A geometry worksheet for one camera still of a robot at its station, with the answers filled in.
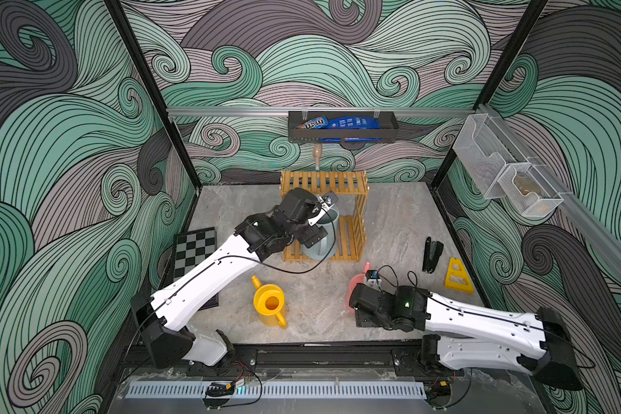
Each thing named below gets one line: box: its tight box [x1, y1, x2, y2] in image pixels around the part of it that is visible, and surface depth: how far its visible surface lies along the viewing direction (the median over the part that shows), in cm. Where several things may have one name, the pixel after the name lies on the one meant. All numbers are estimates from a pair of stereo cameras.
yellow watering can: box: [250, 275, 287, 329], surface depth 76 cm
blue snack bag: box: [326, 116, 382, 130], surface depth 94 cm
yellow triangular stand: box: [444, 257, 475, 295], surface depth 92 cm
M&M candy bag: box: [294, 115, 329, 130], surface depth 94 cm
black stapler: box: [422, 236, 444, 274], surface depth 96 cm
